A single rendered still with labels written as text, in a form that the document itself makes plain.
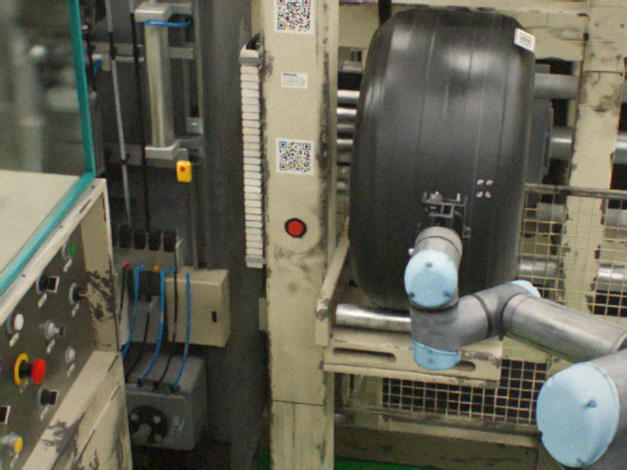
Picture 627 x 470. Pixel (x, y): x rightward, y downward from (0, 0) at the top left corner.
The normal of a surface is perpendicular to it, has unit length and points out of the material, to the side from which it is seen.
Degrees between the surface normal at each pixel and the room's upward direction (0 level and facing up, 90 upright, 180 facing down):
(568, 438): 82
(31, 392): 90
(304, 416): 90
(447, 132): 55
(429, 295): 83
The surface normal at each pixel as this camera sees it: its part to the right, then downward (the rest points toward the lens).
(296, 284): -0.18, 0.48
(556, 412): -0.88, 0.11
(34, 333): 0.98, 0.09
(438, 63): -0.09, -0.54
